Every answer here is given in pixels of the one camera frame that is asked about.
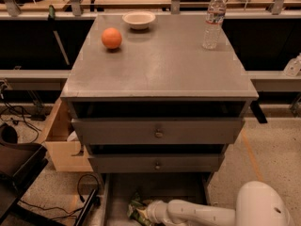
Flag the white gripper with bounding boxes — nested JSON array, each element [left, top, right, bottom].
[[138, 201, 170, 226]]

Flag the green jalapeno chip bag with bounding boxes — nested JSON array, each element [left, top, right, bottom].
[[127, 192, 154, 226]]

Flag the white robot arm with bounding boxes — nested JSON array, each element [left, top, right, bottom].
[[138, 181, 295, 226]]

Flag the gray bottom drawer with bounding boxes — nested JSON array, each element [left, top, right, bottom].
[[100, 172, 210, 226]]

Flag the gray drawer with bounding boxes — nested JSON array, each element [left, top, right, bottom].
[[71, 118, 245, 145], [88, 153, 224, 173], [100, 172, 210, 226]]

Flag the gray middle drawer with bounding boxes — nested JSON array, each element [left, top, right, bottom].
[[88, 153, 224, 173]]

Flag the gray top drawer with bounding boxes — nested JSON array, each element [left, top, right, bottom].
[[71, 118, 245, 145]]

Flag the gray drawer cabinet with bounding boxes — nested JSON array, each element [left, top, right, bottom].
[[60, 13, 260, 226]]

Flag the light wooden box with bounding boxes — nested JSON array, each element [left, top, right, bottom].
[[40, 99, 92, 172]]

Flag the orange fruit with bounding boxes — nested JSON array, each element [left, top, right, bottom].
[[101, 27, 122, 49]]

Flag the white bowl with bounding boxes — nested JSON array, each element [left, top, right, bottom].
[[122, 11, 156, 30]]

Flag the clear water bottle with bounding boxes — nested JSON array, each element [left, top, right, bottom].
[[202, 0, 227, 50]]

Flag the black floor cable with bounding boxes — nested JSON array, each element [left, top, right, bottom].
[[18, 172, 102, 221]]

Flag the green handled tool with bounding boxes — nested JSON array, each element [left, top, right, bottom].
[[48, 5, 70, 66]]

